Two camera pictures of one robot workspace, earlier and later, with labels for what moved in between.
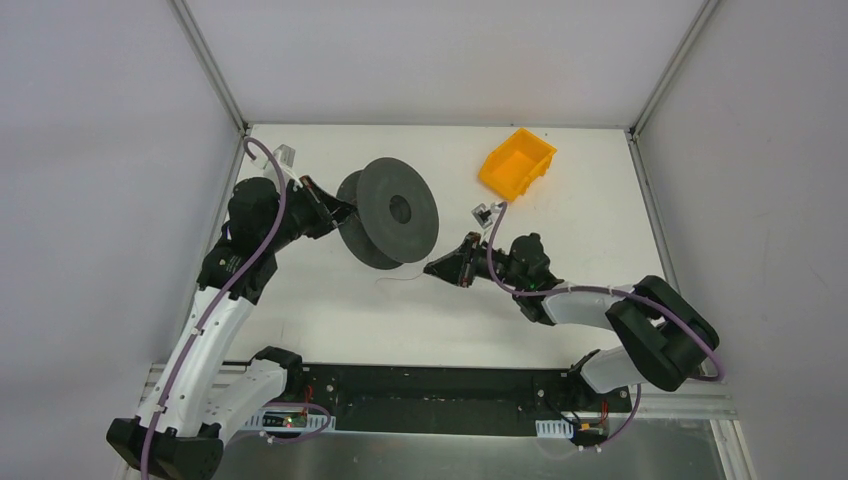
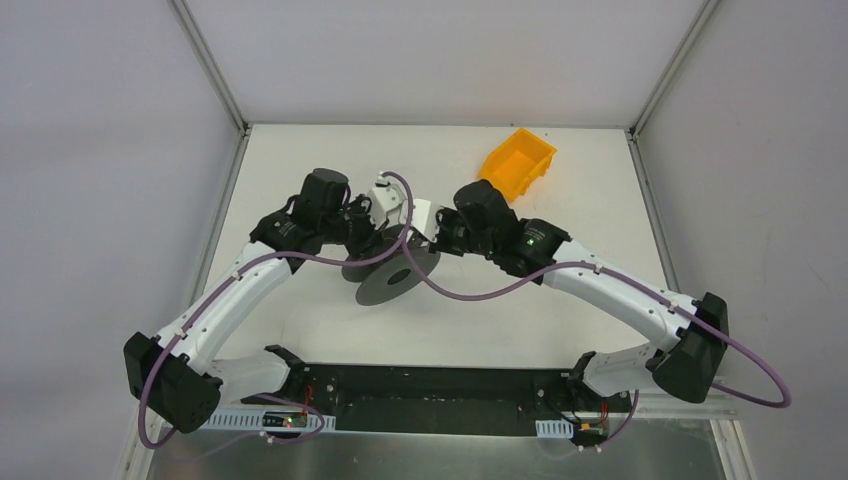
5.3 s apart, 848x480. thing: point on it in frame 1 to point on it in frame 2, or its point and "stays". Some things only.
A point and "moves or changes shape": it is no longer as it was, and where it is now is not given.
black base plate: (451, 399) stays
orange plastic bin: (510, 168) stays
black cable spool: (396, 217) moves or changes shape
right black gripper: (472, 259) to (442, 235)
